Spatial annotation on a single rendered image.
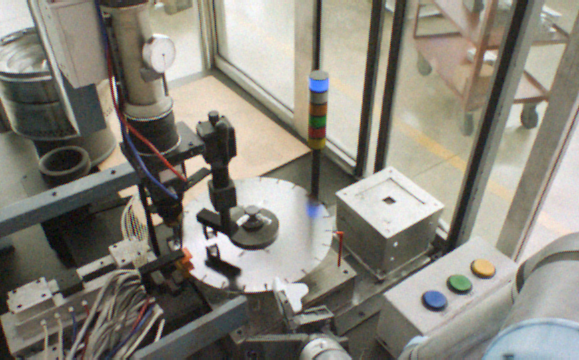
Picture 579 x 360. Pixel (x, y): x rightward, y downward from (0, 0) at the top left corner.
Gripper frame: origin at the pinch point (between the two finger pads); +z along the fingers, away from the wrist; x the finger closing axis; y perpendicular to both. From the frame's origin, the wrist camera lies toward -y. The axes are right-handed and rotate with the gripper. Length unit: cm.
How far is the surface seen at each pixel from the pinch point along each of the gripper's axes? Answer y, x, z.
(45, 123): -44, 43, 57
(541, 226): 147, -34, 107
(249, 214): -1.0, 18.7, 8.0
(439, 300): 30.1, -1.6, -7.4
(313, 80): 19, 43, 18
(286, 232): 6.2, 13.3, 9.0
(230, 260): -6.5, 10.9, 5.7
